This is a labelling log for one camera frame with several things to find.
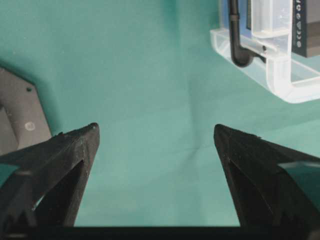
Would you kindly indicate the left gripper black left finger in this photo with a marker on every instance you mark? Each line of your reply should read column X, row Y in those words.
column 47, row 186

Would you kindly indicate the clear plastic storage case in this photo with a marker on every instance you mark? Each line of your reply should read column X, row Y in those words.
column 289, row 76

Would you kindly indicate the black RealSense box left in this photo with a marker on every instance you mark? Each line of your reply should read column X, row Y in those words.
column 306, row 28

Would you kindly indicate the green table cloth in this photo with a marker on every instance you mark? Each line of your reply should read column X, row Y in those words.
column 145, row 72

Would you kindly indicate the black case handle left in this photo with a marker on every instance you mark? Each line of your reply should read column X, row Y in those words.
column 240, row 56

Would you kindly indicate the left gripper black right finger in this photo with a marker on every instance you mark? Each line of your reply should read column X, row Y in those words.
column 270, row 184

